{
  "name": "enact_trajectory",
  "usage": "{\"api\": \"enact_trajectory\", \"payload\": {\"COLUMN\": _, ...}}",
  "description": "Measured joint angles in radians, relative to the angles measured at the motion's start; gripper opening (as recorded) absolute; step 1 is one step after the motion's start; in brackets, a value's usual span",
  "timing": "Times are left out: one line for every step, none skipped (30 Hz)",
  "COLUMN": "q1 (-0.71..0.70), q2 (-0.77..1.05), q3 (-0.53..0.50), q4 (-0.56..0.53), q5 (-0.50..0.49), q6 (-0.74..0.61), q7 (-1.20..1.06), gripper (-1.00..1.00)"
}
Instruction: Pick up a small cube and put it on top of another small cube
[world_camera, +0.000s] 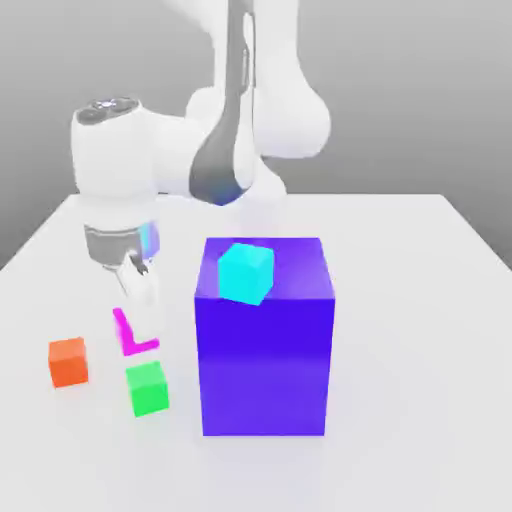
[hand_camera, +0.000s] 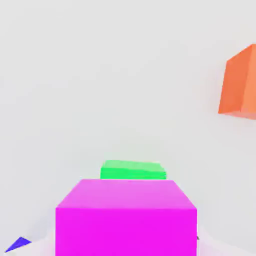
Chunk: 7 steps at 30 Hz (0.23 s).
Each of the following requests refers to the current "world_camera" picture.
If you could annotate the small magenta cube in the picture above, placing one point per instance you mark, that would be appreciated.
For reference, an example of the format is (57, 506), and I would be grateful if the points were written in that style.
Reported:
(127, 340)

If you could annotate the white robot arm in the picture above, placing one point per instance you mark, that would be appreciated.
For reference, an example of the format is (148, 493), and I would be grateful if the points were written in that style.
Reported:
(116, 160)

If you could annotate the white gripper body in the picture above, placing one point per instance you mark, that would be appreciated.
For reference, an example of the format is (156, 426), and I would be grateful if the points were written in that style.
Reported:
(140, 296)

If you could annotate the small orange cube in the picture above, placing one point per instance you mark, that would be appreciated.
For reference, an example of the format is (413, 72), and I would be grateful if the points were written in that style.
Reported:
(68, 364)

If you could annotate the small cyan cube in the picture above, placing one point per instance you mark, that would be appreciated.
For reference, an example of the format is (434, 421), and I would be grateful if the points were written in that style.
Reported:
(244, 276)

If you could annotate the large blue box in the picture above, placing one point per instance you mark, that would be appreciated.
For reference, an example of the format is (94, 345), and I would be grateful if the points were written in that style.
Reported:
(264, 368)

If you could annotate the small green cube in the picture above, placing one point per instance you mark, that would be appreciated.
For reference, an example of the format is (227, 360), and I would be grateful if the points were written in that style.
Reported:
(148, 392)

